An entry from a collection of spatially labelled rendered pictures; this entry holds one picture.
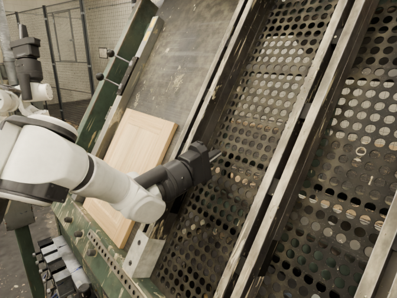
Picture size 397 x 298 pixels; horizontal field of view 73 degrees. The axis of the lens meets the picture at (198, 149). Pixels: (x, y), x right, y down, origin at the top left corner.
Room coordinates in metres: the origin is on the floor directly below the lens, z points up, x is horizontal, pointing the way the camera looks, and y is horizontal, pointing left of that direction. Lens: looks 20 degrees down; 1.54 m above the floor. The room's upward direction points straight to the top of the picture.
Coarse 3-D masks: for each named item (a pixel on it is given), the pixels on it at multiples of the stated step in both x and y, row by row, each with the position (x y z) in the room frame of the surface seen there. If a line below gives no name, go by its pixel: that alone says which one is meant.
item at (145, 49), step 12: (156, 24) 1.40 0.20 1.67; (144, 36) 1.41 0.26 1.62; (156, 36) 1.40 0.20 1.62; (144, 48) 1.36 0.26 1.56; (144, 60) 1.35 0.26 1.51; (132, 72) 1.31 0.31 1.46; (132, 84) 1.31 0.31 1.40; (120, 96) 1.28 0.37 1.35; (120, 108) 1.26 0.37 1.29; (108, 120) 1.24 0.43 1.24; (108, 132) 1.21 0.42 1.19; (96, 144) 1.20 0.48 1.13; (108, 144) 1.21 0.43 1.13; (96, 156) 1.17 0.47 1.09
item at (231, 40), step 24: (240, 0) 0.97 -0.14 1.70; (264, 0) 0.96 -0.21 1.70; (240, 24) 0.91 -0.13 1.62; (240, 48) 0.90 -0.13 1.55; (216, 72) 0.88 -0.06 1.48; (216, 96) 0.83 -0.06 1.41; (192, 120) 0.82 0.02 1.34; (216, 120) 0.83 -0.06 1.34; (168, 216) 0.71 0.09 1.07; (144, 240) 0.66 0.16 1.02; (144, 264) 0.64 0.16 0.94
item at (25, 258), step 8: (16, 232) 1.09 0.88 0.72; (24, 232) 1.11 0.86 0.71; (24, 240) 1.11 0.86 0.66; (24, 248) 1.10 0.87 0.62; (32, 248) 1.13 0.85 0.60; (24, 256) 1.10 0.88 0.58; (24, 264) 1.09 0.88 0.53; (32, 264) 1.11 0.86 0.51; (32, 272) 1.11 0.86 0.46; (32, 280) 1.10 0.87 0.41; (40, 280) 1.12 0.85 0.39; (32, 288) 1.10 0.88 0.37; (40, 288) 1.12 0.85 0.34; (32, 296) 1.09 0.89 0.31; (40, 296) 1.11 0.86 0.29
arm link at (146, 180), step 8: (160, 168) 0.56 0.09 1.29; (136, 176) 0.58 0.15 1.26; (144, 176) 0.54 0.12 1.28; (152, 176) 0.54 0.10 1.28; (160, 176) 0.55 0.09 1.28; (168, 176) 0.58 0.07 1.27; (144, 184) 0.53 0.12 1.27; (152, 184) 0.54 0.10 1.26; (160, 184) 0.57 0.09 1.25; (168, 184) 0.56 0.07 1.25; (176, 184) 0.57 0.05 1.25; (152, 192) 0.54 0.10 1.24; (160, 192) 0.56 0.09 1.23; (168, 192) 0.56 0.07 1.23; (176, 192) 0.57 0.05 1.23; (168, 200) 0.57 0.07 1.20
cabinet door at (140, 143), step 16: (128, 112) 1.20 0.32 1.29; (128, 128) 1.14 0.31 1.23; (144, 128) 1.05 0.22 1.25; (160, 128) 0.98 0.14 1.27; (176, 128) 0.95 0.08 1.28; (112, 144) 1.15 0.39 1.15; (128, 144) 1.07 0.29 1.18; (144, 144) 1.00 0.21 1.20; (160, 144) 0.93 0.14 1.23; (112, 160) 1.09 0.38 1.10; (128, 160) 1.02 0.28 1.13; (144, 160) 0.95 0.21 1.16; (160, 160) 0.90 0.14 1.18; (96, 208) 0.98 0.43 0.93; (112, 208) 0.92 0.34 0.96; (112, 224) 0.87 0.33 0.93; (128, 224) 0.81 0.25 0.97; (112, 240) 0.82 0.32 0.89
